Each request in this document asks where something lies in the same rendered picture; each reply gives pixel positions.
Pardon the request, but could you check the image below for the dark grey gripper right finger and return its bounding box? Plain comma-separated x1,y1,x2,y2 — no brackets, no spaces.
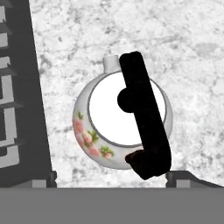
165,171,224,189

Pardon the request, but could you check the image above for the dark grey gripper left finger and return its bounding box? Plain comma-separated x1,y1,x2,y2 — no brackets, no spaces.
11,171,58,189

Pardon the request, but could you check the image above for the dark grey stove hob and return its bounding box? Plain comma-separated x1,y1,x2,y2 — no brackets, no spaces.
0,0,53,187

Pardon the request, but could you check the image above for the white floral kettle black handle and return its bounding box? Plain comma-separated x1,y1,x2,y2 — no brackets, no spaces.
72,51,174,181

